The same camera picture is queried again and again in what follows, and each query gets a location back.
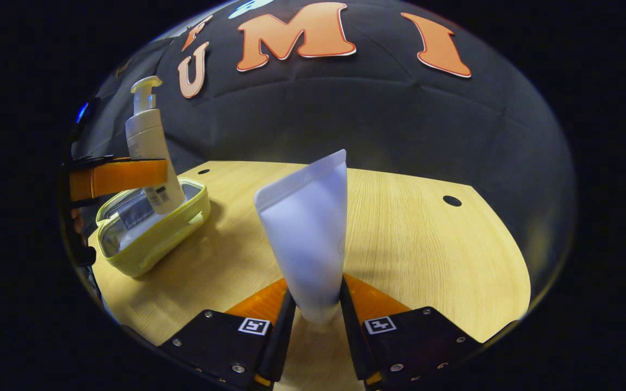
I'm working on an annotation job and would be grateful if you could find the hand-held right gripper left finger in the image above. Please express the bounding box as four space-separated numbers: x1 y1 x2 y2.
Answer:
158 278 297 390

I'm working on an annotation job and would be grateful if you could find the white pump bottle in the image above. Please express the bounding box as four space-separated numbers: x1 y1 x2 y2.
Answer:
124 75 186 216

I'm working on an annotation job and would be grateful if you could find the pale yellow suitcase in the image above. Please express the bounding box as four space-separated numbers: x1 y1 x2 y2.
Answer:
95 176 212 279

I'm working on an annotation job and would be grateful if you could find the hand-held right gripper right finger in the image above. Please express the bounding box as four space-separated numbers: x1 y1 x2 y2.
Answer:
339 273 483 390

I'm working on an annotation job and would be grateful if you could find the white squeeze tube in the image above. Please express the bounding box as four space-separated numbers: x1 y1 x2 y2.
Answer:
253 149 348 325

